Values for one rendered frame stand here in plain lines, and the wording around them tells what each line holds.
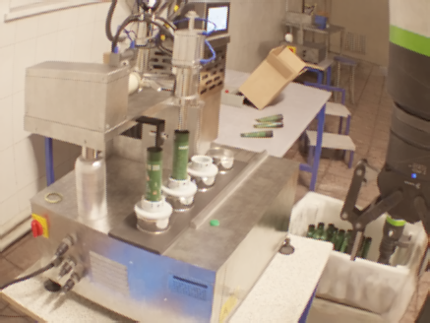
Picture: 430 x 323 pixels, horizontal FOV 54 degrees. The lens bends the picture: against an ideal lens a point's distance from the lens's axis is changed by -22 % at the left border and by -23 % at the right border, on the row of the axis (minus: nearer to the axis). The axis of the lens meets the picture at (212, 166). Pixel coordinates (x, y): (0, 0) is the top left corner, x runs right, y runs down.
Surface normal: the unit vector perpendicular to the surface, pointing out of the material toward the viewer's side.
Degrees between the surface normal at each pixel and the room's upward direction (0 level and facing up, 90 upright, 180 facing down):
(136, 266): 90
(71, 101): 90
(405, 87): 90
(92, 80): 90
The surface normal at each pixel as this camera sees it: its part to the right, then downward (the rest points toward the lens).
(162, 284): -0.39, 0.33
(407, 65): -0.87, 0.14
